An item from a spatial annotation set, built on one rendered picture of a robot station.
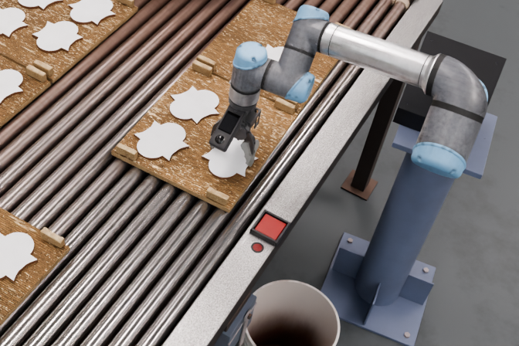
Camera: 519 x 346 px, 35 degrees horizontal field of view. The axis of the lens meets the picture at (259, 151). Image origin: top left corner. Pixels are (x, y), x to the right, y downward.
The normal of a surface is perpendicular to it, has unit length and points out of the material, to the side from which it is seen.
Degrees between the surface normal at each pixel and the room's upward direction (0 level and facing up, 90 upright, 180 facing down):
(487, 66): 47
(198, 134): 0
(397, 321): 0
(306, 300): 87
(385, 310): 0
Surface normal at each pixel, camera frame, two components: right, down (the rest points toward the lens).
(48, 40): 0.14, -0.67
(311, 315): -0.61, 0.48
